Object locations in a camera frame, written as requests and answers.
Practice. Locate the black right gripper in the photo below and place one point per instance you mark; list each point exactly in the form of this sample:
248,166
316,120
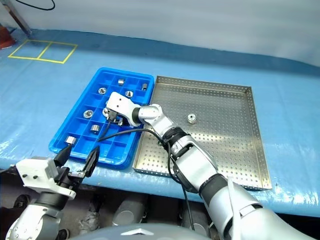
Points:
111,115

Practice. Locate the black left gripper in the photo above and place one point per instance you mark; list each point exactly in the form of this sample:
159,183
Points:
65,178

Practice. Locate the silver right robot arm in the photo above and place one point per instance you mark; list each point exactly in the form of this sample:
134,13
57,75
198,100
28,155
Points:
195,165

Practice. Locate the blue compartment tray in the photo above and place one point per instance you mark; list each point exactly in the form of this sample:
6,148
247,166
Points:
82,100

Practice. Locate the crumpled clear plastic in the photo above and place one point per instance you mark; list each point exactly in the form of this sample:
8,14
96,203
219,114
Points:
90,221

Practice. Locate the black caster wheel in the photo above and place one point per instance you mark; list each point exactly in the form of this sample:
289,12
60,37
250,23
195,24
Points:
22,201
63,234

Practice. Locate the grey rounded cylinder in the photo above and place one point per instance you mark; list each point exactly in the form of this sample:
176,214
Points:
197,222
128,212

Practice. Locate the grey robot torso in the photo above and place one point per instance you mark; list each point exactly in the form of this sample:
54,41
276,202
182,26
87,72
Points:
150,232

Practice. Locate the perforated metal tray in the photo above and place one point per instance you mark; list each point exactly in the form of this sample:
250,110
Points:
225,140

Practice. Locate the metal stand pole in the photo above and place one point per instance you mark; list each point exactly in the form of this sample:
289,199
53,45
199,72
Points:
21,21

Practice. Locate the red object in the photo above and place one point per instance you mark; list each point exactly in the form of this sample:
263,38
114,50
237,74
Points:
4,37

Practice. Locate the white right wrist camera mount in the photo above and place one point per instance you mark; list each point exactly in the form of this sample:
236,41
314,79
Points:
120,102

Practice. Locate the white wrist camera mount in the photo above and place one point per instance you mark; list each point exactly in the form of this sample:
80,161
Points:
32,172
120,102

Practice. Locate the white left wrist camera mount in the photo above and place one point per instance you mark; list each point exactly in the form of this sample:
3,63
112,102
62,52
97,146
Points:
32,172

